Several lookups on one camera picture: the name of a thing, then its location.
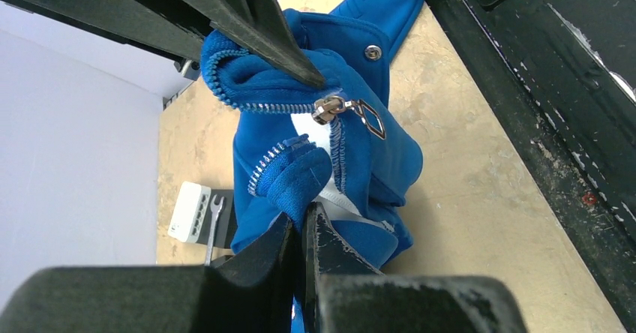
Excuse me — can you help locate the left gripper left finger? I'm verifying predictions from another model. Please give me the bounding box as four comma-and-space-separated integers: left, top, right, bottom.
1, 215, 293, 332

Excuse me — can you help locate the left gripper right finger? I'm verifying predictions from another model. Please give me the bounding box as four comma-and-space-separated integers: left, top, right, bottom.
301, 202, 527, 332

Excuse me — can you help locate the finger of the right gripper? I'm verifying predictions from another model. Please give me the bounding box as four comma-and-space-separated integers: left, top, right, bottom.
1, 0, 212, 62
181, 0, 325, 88

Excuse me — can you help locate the blue zip jacket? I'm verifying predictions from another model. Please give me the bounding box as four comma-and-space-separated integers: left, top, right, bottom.
199, 0, 431, 333

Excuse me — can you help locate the black flat block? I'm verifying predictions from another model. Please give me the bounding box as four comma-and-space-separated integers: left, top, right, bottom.
196, 189, 237, 249

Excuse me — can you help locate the silver wrench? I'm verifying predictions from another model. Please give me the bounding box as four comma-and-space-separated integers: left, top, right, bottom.
203, 194, 225, 266

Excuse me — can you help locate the white small box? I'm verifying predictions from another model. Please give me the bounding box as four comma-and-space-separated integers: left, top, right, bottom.
167, 181, 212, 243

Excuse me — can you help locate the right side aluminium rail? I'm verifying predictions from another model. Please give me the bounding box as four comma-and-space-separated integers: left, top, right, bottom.
162, 58, 201, 110

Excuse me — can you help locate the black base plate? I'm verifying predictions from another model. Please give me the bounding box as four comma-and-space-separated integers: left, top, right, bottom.
427, 0, 635, 332

